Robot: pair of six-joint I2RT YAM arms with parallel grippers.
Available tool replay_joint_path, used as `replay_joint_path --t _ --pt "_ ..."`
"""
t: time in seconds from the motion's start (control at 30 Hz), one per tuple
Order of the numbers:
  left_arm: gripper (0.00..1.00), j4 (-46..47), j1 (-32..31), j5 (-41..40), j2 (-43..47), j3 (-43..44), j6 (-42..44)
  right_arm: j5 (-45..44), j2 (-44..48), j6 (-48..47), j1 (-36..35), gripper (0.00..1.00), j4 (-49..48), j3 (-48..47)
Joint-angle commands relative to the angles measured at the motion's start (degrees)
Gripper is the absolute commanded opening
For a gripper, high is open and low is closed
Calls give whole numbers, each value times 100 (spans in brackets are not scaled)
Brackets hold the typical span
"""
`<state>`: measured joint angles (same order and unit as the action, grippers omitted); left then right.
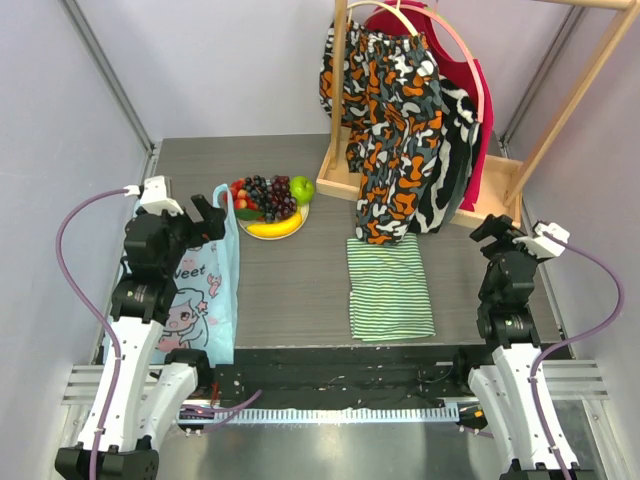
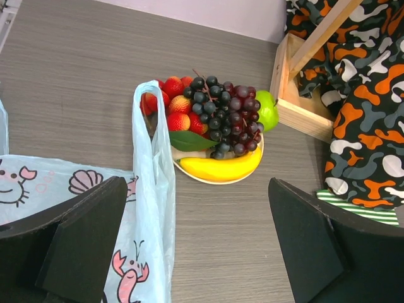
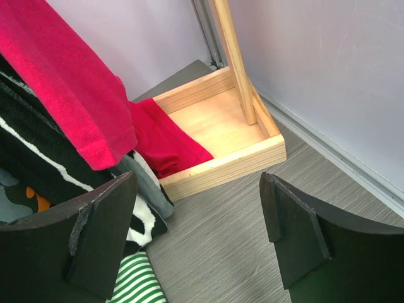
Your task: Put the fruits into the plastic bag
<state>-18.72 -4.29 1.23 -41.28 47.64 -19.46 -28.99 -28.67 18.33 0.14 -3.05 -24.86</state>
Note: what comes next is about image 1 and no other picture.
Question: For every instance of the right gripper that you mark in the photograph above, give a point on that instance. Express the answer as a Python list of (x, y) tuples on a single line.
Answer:
[(498, 235)]

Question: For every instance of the orange camouflage pants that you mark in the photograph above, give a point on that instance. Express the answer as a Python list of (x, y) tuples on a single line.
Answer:
[(392, 104)]

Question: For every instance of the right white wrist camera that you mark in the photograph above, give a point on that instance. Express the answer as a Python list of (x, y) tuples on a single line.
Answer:
[(547, 241)]

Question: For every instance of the red lychee bunch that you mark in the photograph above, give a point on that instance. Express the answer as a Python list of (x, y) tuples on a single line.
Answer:
[(239, 193)]

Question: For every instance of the green apple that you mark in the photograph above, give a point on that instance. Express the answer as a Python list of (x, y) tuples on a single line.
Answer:
[(302, 189)]

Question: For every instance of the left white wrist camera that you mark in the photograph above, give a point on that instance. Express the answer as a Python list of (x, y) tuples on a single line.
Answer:
[(155, 196)]

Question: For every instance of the dark blue grape bunch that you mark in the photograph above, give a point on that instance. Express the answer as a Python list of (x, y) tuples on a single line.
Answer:
[(260, 197)]

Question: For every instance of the green striped folded cloth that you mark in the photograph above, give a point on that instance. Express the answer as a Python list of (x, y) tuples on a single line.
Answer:
[(389, 298)]

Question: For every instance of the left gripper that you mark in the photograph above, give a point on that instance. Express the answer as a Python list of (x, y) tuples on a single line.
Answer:
[(201, 232)]

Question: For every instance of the round fruit plate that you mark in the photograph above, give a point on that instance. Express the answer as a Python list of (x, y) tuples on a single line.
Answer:
[(246, 217)]

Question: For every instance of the wooden clothes rack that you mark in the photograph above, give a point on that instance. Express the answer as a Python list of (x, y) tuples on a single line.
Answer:
[(503, 179)]

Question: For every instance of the yellow banana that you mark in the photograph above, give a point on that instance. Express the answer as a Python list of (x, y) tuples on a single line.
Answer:
[(278, 229)]

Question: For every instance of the wooden clothes hanger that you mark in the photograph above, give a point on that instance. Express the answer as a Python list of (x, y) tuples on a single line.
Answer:
[(378, 8)]

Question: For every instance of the light blue plastic bag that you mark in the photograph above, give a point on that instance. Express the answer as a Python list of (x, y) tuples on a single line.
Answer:
[(194, 299)]

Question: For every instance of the purple red grape bunch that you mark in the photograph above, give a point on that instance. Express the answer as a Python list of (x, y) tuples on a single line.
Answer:
[(281, 205)]

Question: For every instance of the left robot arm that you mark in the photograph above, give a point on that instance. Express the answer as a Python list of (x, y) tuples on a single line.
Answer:
[(124, 431)]

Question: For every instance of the black white patterned garment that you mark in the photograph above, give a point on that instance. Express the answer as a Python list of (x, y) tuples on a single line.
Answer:
[(456, 157)]

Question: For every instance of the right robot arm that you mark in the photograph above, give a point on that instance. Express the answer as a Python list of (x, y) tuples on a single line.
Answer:
[(508, 381)]

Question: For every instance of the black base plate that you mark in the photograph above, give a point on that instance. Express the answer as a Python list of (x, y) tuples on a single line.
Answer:
[(345, 377)]

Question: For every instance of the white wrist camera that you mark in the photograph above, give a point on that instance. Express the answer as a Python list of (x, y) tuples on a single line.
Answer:
[(547, 241), (155, 196)]

